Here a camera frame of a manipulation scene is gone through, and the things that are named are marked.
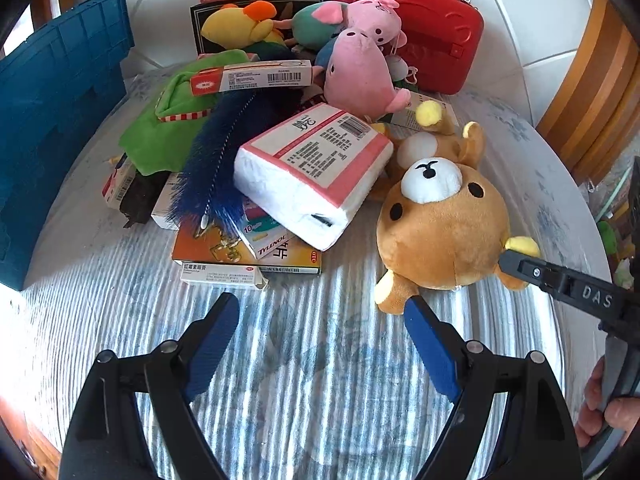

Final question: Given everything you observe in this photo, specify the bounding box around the red white pill box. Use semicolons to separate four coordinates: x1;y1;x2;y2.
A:
240;210;296;261

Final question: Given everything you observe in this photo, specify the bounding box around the wooden bed frame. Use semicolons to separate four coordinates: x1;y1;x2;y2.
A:
0;400;61;480

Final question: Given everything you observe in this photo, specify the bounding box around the pink pig plush blue body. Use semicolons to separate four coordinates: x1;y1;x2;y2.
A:
312;27;412;121

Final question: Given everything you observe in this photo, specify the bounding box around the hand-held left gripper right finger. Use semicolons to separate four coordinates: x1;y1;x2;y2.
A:
405;296;585;480

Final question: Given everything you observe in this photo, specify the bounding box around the small grey plush keychain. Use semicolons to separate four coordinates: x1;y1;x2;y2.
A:
387;55;418;92

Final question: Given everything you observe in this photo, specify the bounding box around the black rectangular object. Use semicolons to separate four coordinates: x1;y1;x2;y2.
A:
120;172;168;226

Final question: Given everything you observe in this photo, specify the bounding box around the red hard case with handle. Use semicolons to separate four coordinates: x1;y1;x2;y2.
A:
332;0;486;95

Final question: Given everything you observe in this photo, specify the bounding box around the green plush with striped trim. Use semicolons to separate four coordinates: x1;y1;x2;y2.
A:
120;49;261;177

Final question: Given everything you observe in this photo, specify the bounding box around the long white red medicine box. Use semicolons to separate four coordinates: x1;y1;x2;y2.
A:
190;59;315;97

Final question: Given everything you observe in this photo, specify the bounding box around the brown bear plush toy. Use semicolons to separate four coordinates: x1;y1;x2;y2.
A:
375;100;541;316

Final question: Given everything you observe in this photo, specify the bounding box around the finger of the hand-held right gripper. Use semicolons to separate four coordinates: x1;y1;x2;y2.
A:
497;250;628;320
627;157;640;286

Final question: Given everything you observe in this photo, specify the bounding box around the pink white tissue pack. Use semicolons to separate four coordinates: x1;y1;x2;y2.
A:
234;102;395;252

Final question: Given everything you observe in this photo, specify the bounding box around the person's right hand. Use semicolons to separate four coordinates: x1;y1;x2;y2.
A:
575;357;640;448

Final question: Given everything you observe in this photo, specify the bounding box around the flat white medicine box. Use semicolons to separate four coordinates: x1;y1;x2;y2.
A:
180;262;271;292

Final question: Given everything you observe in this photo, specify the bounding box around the black gift box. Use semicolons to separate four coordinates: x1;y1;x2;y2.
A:
190;0;331;56

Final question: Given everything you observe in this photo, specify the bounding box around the blue plastic storage crate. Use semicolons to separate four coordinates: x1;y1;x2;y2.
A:
0;0;135;291

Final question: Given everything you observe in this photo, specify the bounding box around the orange yellow medicine box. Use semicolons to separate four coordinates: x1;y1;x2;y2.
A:
171;220;323;276

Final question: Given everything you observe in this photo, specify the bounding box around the pink pig plush green body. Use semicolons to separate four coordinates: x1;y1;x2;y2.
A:
291;0;407;46

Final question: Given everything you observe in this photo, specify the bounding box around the yellow duck plush toy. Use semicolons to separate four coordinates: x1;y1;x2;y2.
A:
201;0;288;53

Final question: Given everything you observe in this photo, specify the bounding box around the small white medicine box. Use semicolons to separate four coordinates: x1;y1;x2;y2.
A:
150;172;188;231

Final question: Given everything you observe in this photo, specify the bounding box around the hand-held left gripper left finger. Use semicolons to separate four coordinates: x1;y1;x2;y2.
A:
59;292;241;480

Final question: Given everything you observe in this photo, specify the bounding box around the white quilted headboard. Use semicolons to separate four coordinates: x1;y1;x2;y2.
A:
65;0;596;91

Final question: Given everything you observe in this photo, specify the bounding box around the dark blue feather duster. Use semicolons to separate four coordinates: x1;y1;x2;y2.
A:
167;87;301;233

